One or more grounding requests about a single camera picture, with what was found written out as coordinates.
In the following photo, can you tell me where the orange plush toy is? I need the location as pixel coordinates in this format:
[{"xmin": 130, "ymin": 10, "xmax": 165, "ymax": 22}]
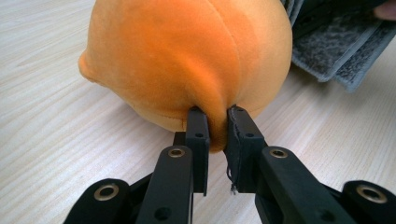
[{"xmin": 78, "ymin": 0, "xmax": 293, "ymax": 154}]

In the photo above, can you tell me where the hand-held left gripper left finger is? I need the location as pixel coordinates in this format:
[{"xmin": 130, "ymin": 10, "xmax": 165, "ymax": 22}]
[{"xmin": 174, "ymin": 105, "xmax": 211, "ymax": 197}]

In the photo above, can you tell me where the grey fuzzy cloth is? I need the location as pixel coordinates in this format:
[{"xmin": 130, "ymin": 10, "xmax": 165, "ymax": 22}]
[{"xmin": 281, "ymin": 0, "xmax": 396, "ymax": 93}]

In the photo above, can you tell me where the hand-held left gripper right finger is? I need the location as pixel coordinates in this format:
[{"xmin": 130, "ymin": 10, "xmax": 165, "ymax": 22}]
[{"xmin": 223, "ymin": 105, "xmax": 269, "ymax": 194}]

